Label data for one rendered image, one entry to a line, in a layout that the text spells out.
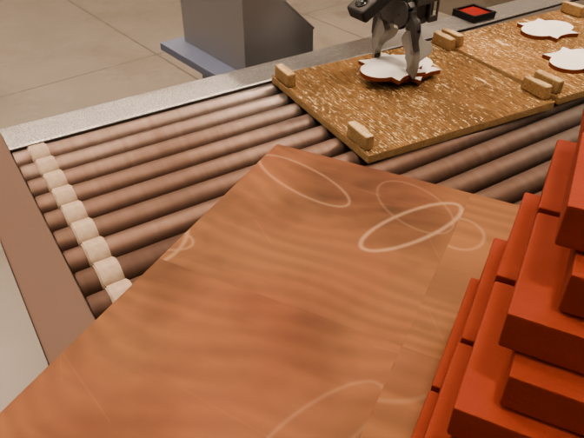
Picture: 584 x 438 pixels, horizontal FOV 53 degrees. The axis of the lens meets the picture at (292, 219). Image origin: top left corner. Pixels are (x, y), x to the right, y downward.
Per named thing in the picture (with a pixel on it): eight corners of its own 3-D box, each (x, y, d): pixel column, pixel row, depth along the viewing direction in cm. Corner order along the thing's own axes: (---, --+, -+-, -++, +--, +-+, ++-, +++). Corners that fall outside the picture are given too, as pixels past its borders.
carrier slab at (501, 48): (434, 45, 135) (435, 38, 134) (559, 15, 151) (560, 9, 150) (557, 105, 111) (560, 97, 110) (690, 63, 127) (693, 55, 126)
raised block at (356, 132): (345, 136, 99) (346, 121, 97) (355, 134, 99) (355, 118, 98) (364, 152, 94) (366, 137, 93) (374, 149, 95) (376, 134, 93)
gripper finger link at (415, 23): (425, 49, 107) (416, 0, 105) (419, 51, 107) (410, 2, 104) (408, 53, 111) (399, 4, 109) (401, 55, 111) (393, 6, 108)
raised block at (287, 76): (274, 77, 117) (274, 63, 116) (282, 75, 118) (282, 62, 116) (288, 89, 113) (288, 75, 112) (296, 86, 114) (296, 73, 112)
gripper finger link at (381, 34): (393, 56, 121) (411, 20, 114) (371, 63, 119) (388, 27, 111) (384, 45, 122) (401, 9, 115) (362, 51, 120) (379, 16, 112)
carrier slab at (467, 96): (271, 82, 119) (271, 75, 118) (433, 46, 134) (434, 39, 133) (368, 164, 95) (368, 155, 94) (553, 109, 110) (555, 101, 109)
